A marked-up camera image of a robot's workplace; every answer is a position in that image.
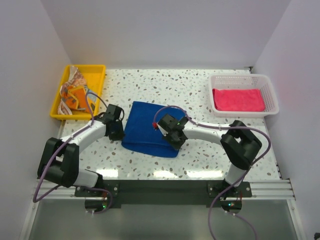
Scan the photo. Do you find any blue towel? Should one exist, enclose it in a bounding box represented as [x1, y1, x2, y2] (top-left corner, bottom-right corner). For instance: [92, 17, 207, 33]
[121, 101, 179, 158]

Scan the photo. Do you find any pink microfiber towel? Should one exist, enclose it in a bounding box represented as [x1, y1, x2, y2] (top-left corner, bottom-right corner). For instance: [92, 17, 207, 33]
[212, 88, 265, 112]

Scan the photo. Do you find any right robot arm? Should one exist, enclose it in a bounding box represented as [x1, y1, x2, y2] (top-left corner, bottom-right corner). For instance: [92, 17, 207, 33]
[153, 114, 262, 197]

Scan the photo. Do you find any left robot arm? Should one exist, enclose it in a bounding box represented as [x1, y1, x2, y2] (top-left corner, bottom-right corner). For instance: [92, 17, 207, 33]
[37, 104, 125, 197]

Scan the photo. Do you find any white orange patterned towel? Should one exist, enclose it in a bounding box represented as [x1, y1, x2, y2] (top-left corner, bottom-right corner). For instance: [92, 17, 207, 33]
[57, 65, 97, 115]

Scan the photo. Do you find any yellow plastic bin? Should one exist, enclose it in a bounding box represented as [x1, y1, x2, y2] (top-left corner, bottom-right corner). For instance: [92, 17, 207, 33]
[50, 64, 106, 120]

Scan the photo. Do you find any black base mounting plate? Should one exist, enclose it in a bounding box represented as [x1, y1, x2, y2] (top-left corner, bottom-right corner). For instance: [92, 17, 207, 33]
[74, 179, 253, 209]

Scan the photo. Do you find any white perforated plastic basket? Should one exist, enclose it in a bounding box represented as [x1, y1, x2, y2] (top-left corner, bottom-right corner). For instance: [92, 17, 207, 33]
[208, 74, 279, 118]

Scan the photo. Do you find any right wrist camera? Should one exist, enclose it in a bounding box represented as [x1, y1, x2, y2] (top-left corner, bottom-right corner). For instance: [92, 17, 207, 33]
[152, 122, 168, 137]

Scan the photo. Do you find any aluminium extrusion rail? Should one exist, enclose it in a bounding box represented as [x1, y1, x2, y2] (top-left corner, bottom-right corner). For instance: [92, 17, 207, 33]
[44, 180, 296, 200]

